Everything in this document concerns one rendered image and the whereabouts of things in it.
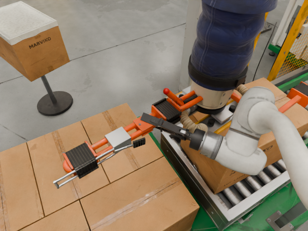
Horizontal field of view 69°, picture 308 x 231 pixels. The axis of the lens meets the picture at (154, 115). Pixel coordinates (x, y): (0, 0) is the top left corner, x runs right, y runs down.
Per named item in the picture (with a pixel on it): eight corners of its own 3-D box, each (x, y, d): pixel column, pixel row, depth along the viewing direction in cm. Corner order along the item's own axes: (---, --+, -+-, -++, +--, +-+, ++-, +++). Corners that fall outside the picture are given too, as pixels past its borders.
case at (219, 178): (245, 117, 177) (264, 76, 147) (285, 156, 153) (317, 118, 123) (179, 145, 159) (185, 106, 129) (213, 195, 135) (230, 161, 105)
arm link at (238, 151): (212, 159, 84) (225, 126, 83) (254, 176, 80) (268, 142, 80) (212, 164, 74) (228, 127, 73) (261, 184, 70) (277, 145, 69)
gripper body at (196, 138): (199, 150, 75) (173, 140, 77) (198, 151, 83) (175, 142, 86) (206, 130, 76) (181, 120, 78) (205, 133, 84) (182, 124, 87)
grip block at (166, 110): (166, 106, 93) (167, 95, 89) (181, 120, 88) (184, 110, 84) (149, 114, 90) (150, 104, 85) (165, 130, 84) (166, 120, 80)
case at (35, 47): (70, 61, 214) (57, 20, 184) (31, 82, 194) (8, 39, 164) (37, 40, 240) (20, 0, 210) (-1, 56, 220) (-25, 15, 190)
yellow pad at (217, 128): (234, 99, 112) (238, 92, 108) (251, 111, 107) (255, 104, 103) (184, 131, 97) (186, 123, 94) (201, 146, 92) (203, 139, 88)
